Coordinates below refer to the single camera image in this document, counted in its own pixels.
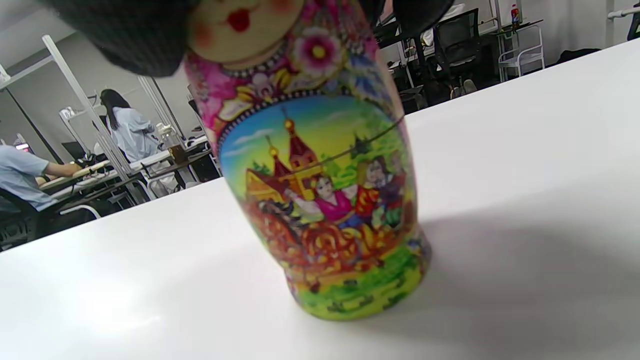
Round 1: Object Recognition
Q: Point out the black bag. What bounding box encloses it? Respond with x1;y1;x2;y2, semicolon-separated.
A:
556;48;602;65

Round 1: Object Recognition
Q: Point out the person's right hand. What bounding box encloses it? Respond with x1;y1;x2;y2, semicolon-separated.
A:
37;0;453;78

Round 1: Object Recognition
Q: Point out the clear jug with brown liquid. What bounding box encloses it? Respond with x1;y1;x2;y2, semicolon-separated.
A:
167;131;190;162

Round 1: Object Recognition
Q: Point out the white frame post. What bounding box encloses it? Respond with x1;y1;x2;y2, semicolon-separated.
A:
0;35;151;202

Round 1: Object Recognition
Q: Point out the large pink Russian doll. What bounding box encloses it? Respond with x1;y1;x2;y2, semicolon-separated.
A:
184;0;433;322

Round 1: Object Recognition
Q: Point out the white chair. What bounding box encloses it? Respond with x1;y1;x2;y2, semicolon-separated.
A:
498;25;546;82

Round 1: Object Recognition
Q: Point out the long office desk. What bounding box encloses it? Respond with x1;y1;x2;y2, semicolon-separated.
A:
39;137;222;203

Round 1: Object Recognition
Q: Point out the black mesh chair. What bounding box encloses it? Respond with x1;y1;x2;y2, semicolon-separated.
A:
431;8;482;77

